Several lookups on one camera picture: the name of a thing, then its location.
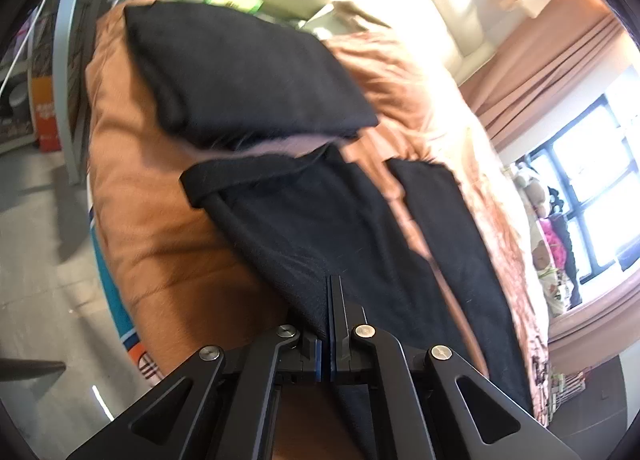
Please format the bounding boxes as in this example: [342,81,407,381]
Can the black pants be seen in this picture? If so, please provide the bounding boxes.
[181,145,533,411]

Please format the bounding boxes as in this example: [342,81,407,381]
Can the orange bed duvet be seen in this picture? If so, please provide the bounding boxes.
[86,7,549,423]

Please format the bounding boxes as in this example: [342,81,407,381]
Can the pile of plush toys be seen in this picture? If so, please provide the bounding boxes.
[509,163,582,318]

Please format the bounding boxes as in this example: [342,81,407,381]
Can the black framed window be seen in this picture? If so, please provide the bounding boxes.
[518,95,639,284]

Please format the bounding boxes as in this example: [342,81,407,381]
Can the folded black garment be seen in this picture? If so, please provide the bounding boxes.
[124,2,378,150]

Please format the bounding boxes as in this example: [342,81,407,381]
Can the pink curtain left of window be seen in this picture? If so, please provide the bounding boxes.
[460,0,626,151]

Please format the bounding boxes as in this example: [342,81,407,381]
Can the orange box on floor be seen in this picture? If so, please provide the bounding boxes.
[32,76,61,152]

